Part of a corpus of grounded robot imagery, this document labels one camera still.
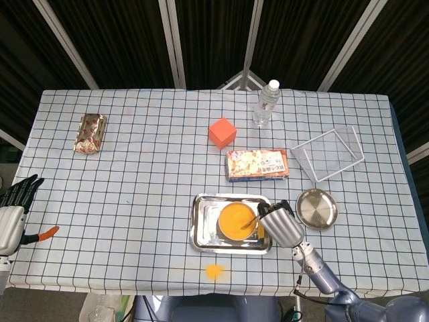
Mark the rectangular steel tray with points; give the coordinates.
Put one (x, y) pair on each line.
(204, 231)

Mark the orange powder pile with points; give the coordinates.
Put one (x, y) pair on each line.
(214, 271)

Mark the black curtain screen panel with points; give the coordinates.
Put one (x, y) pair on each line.
(117, 40)
(301, 40)
(402, 50)
(20, 50)
(214, 40)

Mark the orange cube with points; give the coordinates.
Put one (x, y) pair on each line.
(221, 134)

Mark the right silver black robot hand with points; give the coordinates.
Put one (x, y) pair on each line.
(283, 226)

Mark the bowl of orange powder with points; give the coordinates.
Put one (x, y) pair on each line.
(233, 218)

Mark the white metal screen foot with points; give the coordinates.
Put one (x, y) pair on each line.
(246, 80)

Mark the gold foil snack packet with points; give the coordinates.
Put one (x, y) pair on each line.
(90, 134)

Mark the small metal spoon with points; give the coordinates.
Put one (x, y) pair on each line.
(247, 225)

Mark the round steel plate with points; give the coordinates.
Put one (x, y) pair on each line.
(316, 209)

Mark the orange and blue snack box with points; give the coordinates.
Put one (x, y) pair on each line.
(256, 162)

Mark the clear plastic water bottle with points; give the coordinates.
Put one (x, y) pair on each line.
(266, 102)

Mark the blue-grey robot torso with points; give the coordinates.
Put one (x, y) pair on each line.
(207, 308)

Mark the blue checked tablecloth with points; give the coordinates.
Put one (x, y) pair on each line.
(151, 184)

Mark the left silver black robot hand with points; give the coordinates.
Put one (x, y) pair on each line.
(10, 224)

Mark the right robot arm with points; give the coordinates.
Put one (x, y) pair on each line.
(321, 271)

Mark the clear plastic bag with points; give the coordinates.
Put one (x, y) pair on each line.
(100, 308)

